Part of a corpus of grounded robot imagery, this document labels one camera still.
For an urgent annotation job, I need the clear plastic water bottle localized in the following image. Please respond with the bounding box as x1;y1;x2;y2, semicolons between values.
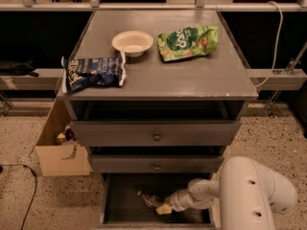
137;191;162;208

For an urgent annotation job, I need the white hanging cable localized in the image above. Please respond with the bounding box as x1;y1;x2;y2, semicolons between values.
253;0;284;89

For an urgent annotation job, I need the cardboard box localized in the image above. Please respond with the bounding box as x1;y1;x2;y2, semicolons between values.
35;99;92;176

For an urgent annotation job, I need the grey open bottom drawer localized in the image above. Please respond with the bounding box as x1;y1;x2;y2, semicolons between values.
100;173;216;230

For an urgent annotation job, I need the grey wooden drawer cabinet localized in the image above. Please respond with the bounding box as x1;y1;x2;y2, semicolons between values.
57;9;259;230

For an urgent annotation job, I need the grey top drawer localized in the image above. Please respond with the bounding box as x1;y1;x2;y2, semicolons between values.
71;121;241;147

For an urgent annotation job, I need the green snack bag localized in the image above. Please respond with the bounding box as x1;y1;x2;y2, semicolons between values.
157;26;219;62

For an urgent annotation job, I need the blue chip bag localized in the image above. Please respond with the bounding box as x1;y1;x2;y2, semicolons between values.
61;52;127;94

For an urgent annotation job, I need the metal railing frame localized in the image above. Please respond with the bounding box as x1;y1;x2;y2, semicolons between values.
0;0;307;12

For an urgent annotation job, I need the black object on ledge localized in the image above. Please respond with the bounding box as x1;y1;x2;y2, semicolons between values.
0;60;38;77

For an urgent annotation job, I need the black floor cable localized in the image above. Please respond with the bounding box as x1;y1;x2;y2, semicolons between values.
0;163;38;230

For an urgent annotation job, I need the grey middle drawer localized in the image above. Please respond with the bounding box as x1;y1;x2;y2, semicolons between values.
90;154;224;173

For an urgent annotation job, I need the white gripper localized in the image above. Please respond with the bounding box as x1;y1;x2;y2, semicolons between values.
155;189;192;215

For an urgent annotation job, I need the white paper bowl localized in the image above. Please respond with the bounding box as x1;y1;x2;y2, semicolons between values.
112;31;154;58

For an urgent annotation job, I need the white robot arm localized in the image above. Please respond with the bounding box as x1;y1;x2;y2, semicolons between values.
156;156;298;230

